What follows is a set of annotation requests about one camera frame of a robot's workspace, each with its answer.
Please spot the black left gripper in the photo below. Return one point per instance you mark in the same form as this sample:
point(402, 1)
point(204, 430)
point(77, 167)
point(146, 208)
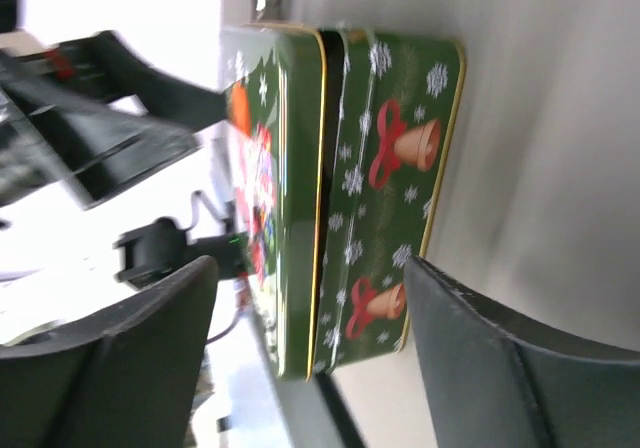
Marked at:
point(49, 135)

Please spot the gold tin lid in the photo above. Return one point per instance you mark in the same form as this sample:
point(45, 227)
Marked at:
point(277, 79)

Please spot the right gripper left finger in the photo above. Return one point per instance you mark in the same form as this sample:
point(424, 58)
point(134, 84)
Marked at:
point(124, 376)

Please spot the square green cookie tin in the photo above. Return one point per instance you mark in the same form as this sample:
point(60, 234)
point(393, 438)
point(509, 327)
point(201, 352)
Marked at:
point(397, 109)

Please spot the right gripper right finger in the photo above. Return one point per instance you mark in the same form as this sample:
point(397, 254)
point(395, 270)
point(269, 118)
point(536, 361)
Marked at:
point(495, 377)

